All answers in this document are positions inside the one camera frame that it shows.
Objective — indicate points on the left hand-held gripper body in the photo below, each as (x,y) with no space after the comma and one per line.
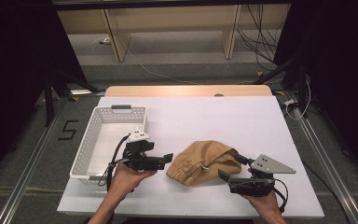
(136,161)

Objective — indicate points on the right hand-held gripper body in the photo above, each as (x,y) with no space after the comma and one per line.
(270,166)

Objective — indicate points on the tan pants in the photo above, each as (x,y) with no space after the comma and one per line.
(199,161)

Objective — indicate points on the white perforated plastic basket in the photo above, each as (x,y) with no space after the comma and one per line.
(112,146)

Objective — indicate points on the person's left hand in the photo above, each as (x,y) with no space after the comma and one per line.
(124,182)

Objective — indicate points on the person's right hand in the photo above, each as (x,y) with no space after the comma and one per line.
(265,205)

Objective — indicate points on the white foam board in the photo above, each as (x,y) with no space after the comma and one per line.
(270,115)

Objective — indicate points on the light wooden table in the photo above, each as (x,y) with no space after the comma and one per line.
(167,90)

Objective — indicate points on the dark round table grommet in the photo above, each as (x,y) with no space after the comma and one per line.
(219,95)

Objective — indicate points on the black metal stand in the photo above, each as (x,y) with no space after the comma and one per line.
(301,90)
(48,102)

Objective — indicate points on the small white plug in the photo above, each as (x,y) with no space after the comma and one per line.
(106,40)

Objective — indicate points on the black curtain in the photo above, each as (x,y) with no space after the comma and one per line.
(12,77)
(348,77)

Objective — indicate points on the light wooden shelf unit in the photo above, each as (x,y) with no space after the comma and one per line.
(174,18)

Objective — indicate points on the long aluminium rail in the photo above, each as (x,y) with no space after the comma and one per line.
(25,174)
(338,185)

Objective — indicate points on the short aluminium rail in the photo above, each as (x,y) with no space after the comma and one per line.
(84,92)

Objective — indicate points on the black horizontal frame bar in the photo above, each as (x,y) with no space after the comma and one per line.
(167,3)

